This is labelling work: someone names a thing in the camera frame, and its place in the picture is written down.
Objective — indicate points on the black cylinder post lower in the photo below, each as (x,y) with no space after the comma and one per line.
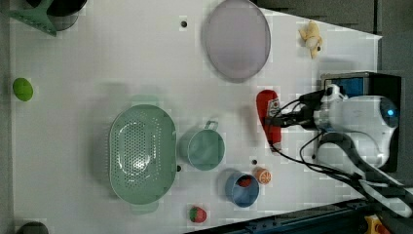
(33,227)

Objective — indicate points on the green oval strainer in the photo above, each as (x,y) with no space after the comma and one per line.
(142,154)

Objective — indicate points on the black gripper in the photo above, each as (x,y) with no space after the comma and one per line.
(311,103)

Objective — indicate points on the red strawberry toy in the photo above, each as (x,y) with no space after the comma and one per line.
(197,215)

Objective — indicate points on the green plastic bracket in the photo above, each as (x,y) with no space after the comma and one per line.
(36,17)

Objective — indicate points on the green cup with handle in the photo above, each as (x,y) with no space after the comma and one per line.
(202,148)

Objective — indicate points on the yellow plush banana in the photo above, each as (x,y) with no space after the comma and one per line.
(311,37)

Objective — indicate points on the orange slice toy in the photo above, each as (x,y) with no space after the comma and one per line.
(263,175)

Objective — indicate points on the blue bowl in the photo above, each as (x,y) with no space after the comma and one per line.
(242,197)

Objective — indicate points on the black toaster oven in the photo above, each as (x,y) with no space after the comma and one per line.
(357,83)

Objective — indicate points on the yellow red emergency button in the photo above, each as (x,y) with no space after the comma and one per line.
(375,226)

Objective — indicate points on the small red toy in bowl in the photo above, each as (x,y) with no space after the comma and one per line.
(244,181)

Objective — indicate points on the red plush ketchup bottle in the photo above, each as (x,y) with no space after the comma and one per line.
(268,107)

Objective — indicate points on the grey round plate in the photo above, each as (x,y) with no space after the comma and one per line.
(237,38)

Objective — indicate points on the green lime toy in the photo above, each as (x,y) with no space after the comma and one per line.
(23,89)

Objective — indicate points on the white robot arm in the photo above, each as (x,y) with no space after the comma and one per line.
(385,192)

